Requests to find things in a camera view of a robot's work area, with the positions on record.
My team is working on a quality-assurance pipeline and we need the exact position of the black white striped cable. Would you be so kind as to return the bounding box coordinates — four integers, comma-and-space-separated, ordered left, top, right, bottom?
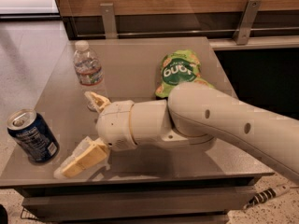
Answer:
243, 184, 291, 210

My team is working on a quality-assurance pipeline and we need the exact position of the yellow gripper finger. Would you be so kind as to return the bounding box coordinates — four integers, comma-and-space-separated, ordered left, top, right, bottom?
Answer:
84, 91, 111, 113
53, 136, 110, 179

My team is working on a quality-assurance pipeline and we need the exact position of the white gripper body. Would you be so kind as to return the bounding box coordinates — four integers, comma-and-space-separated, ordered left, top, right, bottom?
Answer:
96, 100, 137, 151

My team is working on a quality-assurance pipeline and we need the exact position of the green snack bag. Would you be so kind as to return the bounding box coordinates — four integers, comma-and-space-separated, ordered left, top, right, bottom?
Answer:
155, 49, 213, 99

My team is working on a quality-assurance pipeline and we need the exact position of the blue pepsi can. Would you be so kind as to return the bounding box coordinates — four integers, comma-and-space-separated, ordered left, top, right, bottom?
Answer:
7, 109, 60, 163

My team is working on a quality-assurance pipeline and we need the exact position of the left metal bracket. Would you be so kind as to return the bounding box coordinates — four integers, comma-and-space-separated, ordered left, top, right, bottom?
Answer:
100, 3, 118, 39

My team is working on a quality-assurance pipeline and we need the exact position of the horizontal metal rail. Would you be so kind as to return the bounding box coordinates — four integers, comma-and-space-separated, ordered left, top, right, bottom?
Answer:
74, 26, 299, 38

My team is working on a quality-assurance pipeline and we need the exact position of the clear plastic water bottle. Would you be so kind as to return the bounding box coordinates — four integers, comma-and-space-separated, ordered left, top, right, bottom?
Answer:
73, 40, 107, 99

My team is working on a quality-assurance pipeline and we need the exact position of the grey table drawer unit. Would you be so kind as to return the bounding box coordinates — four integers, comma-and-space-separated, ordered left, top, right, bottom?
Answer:
0, 37, 273, 224

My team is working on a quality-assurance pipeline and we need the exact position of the right metal bracket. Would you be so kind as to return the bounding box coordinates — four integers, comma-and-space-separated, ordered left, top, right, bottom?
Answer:
233, 0, 262, 45

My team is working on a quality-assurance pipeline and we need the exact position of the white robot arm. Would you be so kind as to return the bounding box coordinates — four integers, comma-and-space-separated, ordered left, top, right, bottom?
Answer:
54, 82, 299, 183

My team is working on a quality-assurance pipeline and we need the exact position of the metal bracket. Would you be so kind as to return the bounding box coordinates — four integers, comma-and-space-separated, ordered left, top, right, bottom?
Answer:
233, 0, 262, 45
100, 3, 118, 39

